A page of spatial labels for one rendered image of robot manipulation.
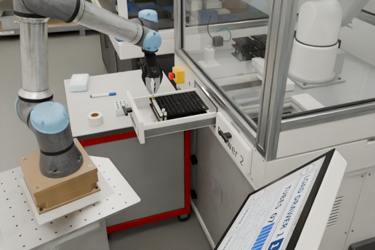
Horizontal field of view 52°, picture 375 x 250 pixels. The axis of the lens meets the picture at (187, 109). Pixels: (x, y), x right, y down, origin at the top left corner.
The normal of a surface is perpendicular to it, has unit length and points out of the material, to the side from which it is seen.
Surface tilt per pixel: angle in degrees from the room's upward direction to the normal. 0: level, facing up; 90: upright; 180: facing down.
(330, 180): 40
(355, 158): 90
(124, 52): 90
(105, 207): 0
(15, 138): 0
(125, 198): 0
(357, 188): 90
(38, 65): 90
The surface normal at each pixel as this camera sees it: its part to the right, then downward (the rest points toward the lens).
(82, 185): 0.55, 0.42
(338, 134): 0.33, 0.47
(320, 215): 0.56, -0.50
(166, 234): 0.00, -0.87
